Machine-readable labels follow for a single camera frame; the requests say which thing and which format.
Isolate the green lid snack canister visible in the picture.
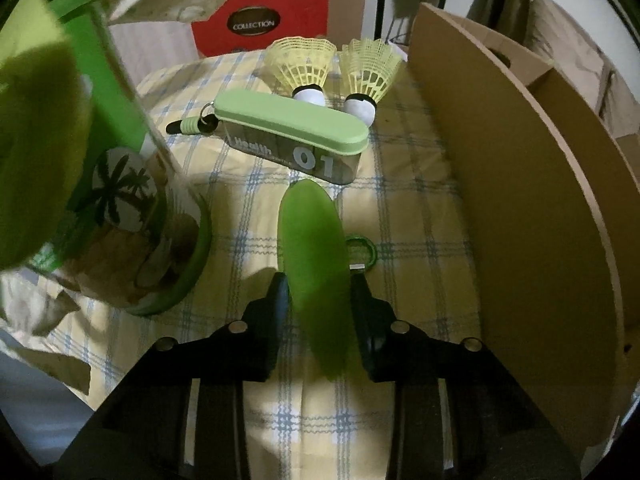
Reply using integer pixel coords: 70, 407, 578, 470
1, 0, 210, 316

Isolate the green grey Health 01 case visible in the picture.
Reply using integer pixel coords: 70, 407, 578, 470
213, 88, 369, 185

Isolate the brown cardboard box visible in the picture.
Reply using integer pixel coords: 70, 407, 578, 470
408, 4, 639, 467

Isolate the red Collection gift bag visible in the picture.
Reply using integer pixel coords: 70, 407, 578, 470
191, 0, 329, 56

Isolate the black green keyring strap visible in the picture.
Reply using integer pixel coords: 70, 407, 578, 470
165, 102, 222, 137

